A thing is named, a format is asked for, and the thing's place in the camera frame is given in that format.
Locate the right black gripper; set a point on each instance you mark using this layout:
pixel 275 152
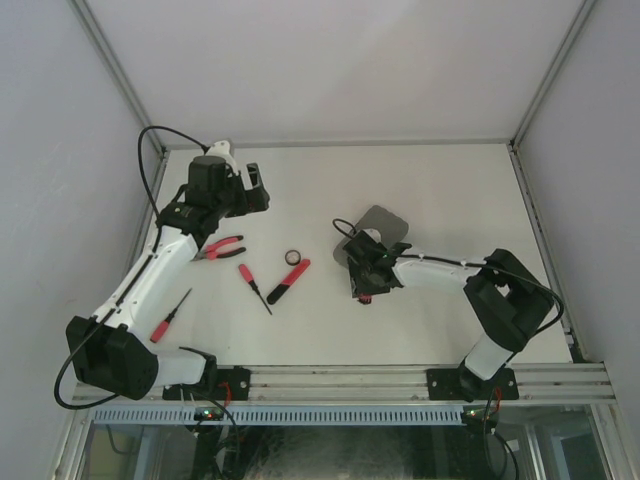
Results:
pixel 358 287

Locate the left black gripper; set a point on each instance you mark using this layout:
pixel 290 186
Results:
pixel 252 201

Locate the grey plastic tool case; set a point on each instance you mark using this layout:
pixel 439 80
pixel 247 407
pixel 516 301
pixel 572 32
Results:
pixel 382 225

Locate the short red black screwdriver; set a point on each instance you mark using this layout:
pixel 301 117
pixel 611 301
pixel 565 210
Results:
pixel 250 280

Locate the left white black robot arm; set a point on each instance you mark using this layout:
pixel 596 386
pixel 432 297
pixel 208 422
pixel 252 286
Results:
pixel 112 349

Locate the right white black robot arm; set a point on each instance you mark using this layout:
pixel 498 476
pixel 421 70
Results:
pixel 510 304

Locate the red black pliers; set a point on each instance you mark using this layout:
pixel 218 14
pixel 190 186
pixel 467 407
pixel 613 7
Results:
pixel 225 248

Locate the black tape roll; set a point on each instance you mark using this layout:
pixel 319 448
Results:
pixel 293 257

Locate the red black utility knife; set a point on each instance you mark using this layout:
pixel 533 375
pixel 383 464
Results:
pixel 275 295

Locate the long red black screwdriver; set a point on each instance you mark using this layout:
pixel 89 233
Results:
pixel 163 326

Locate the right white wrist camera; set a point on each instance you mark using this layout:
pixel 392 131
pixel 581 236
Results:
pixel 373 234

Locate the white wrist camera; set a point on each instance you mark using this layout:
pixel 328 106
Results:
pixel 224 149
pixel 373 234

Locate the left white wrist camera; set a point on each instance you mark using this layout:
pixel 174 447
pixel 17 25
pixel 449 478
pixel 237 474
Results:
pixel 224 149

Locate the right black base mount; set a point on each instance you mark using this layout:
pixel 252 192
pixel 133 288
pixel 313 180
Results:
pixel 459 384

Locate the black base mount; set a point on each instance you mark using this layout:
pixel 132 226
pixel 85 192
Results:
pixel 459 384
pixel 223 384

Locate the blue slotted cable duct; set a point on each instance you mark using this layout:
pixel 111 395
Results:
pixel 421 415

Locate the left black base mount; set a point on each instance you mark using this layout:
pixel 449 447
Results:
pixel 223 384

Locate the aluminium front rail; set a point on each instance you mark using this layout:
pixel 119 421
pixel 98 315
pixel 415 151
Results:
pixel 582 383

